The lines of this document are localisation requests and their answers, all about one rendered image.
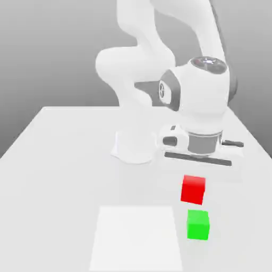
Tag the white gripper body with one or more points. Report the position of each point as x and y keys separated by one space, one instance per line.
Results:
x=197 y=159

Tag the small red cube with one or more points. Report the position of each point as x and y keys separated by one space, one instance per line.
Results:
x=192 y=190

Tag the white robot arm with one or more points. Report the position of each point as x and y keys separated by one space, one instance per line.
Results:
x=201 y=95

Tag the small green cube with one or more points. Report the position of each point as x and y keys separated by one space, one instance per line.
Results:
x=197 y=225

